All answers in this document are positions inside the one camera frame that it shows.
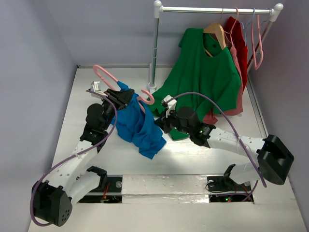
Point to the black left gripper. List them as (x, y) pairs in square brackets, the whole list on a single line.
[(121, 98)]

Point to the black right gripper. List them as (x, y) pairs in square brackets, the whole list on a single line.
[(168, 121)]

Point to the blue t-shirt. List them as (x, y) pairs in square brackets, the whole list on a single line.
[(138, 127)]

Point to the pink plastic hanger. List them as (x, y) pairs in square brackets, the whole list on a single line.
[(107, 80)]

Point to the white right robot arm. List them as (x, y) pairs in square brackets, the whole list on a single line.
[(269, 158)]

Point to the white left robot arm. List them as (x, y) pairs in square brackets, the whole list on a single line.
[(55, 193)]

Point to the pink t-shirt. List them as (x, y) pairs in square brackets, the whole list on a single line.
[(221, 80)]

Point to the green t-shirt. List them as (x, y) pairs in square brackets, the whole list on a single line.
[(184, 76)]

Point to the pink hanger on rack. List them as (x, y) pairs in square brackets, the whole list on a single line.
[(258, 53)]

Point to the wooden hanger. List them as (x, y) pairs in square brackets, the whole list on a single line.
[(218, 31)]

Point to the red t-shirt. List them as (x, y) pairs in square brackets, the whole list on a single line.
[(239, 43)]

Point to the white clothes rack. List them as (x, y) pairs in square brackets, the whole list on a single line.
[(173, 17)]

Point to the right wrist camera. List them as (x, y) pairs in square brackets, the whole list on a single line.
[(169, 103)]

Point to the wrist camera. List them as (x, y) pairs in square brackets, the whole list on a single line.
[(169, 103), (95, 90)]

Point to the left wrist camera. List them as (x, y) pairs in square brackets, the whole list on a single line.
[(95, 90)]

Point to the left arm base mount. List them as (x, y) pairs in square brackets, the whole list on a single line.
[(109, 189)]

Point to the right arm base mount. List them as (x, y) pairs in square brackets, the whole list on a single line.
[(222, 189)]

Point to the blue wire hanger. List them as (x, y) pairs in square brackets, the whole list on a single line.
[(245, 28)]

